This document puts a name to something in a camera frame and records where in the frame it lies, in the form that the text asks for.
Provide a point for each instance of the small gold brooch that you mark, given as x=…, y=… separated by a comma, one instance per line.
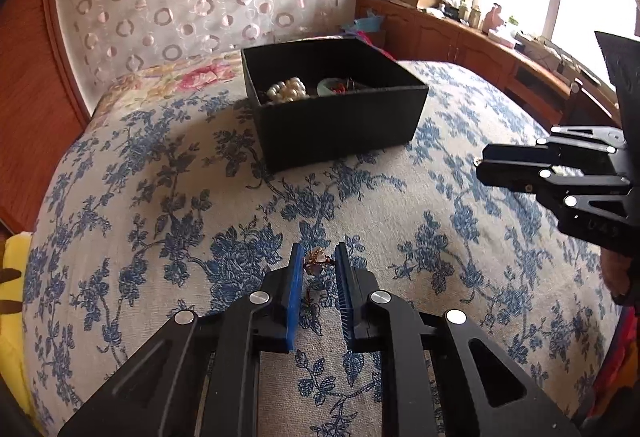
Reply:
x=316, y=262

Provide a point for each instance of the pink rose floral quilt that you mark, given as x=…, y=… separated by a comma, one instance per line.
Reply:
x=165, y=77

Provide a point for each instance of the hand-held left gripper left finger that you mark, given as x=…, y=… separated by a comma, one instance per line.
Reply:
x=295, y=297

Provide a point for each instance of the person's right hand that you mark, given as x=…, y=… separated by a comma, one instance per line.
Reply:
x=620, y=274

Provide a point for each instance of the blue floral blanket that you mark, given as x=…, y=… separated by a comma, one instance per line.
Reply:
x=150, y=217

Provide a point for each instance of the black storage box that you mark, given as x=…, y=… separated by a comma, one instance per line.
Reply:
x=340, y=127

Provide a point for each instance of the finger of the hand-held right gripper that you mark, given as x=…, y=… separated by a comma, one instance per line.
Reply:
x=510, y=154
x=555, y=187

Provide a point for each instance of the wooden headboard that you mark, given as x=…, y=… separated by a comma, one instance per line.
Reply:
x=30, y=92

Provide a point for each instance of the wooden cabinet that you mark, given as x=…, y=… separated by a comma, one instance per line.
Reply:
x=435, y=37

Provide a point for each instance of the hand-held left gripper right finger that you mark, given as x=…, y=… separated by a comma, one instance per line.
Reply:
x=344, y=297

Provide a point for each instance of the blue plastic basket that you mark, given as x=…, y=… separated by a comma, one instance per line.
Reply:
x=365, y=23

